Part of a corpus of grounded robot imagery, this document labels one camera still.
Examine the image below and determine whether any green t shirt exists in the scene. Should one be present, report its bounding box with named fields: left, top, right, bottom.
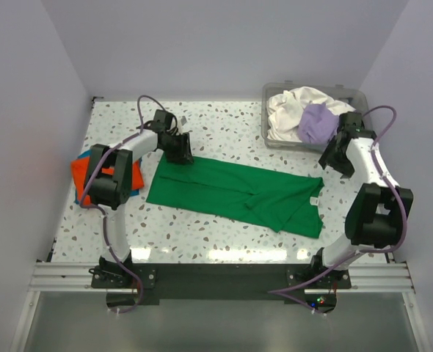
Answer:
left=147, top=157, right=324, bottom=239

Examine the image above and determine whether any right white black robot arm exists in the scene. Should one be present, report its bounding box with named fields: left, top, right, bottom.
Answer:
left=310, top=112, right=414, bottom=274

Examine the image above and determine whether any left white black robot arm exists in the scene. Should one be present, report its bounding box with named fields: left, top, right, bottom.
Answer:
left=79, top=109, right=194, bottom=264

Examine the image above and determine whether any lavender crumpled t shirt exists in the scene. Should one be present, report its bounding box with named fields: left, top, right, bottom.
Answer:
left=298, top=103, right=339, bottom=144

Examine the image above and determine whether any clear plastic bin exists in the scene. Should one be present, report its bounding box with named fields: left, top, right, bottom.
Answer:
left=261, top=82, right=368, bottom=151

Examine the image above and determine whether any white crumpled t shirt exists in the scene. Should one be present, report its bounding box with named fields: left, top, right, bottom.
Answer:
left=266, top=87, right=355, bottom=143

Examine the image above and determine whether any folded blue t shirt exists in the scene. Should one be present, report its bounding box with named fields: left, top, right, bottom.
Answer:
left=73, top=149, right=142, bottom=206

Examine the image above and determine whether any folded orange t shirt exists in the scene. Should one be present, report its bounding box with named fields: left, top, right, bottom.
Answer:
left=70, top=157, right=145, bottom=208

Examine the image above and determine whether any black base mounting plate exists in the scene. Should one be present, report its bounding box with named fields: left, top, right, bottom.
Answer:
left=90, top=263, right=351, bottom=313

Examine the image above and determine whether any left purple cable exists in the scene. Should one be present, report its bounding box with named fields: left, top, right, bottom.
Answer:
left=75, top=95, right=166, bottom=315

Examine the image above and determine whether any aluminium frame rail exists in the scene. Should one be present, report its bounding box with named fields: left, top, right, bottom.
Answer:
left=28, top=263, right=415, bottom=293

